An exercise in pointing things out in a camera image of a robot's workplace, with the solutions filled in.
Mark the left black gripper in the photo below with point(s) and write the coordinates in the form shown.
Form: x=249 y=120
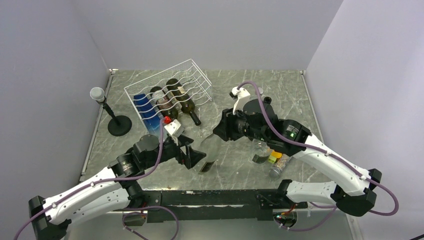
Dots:
x=192 y=156

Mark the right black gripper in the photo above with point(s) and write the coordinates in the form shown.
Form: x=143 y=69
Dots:
x=225 y=128

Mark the dark green wine bottle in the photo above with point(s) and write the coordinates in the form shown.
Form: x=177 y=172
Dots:
x=180 y=94

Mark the labelled dark wine bottle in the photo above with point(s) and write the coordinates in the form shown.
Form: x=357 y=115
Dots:
x=163 y=103

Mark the blue glass bottle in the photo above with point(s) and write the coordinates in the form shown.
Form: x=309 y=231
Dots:
x=148 y=113

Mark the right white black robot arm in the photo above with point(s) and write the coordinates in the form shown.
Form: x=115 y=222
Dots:
x=348 y=188

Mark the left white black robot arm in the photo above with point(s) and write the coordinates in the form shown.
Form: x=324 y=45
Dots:
x=115 y=187

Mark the small clear round bottle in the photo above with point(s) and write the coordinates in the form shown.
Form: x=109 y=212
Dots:
x=259 y=151

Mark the olive green wine bottle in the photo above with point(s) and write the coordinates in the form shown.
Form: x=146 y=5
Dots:
x=267 y=100

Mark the glitter filled tube bottle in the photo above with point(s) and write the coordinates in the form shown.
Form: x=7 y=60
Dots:
x=277 y=168

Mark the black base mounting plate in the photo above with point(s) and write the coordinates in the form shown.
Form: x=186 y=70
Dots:
x=190 y=205

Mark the black microphone on stand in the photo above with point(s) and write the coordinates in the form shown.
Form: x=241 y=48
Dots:
x=118 y=125

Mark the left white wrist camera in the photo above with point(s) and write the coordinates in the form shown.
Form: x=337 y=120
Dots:
x=174 y=129

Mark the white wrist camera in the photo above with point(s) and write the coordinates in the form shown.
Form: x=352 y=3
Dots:
x=174 y=129
x=241 y=97

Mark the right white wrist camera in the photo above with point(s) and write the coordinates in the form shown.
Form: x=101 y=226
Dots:
x=241 y=97

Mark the white wire wine rack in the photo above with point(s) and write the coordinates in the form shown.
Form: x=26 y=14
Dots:
x=189 y=75

